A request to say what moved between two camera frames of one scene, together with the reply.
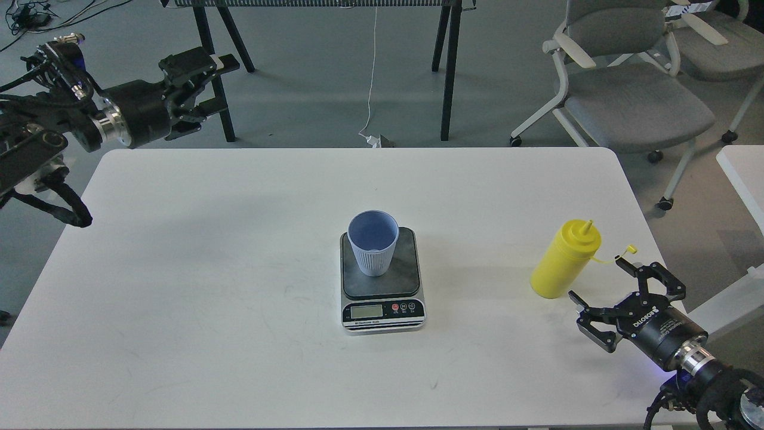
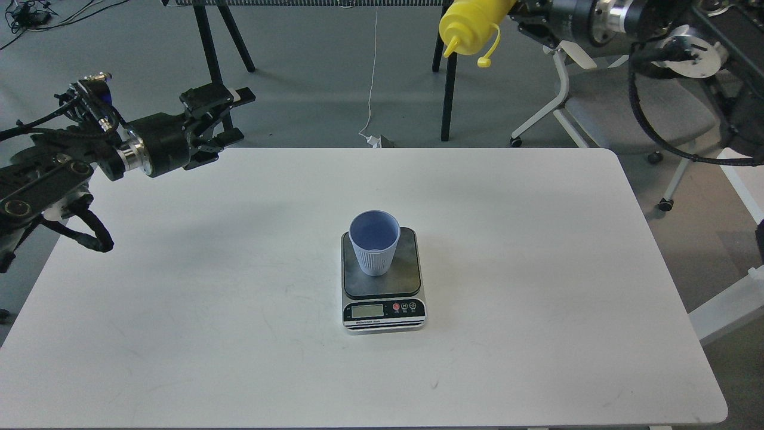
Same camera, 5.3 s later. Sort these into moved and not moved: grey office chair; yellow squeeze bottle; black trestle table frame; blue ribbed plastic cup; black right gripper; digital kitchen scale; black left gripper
Moved: black right gripper; yellow squeeze bottle; black left gripper
Not moved: grey office chair; black trestle table frame; digital kitchen scale; blue ribbed plastic cup
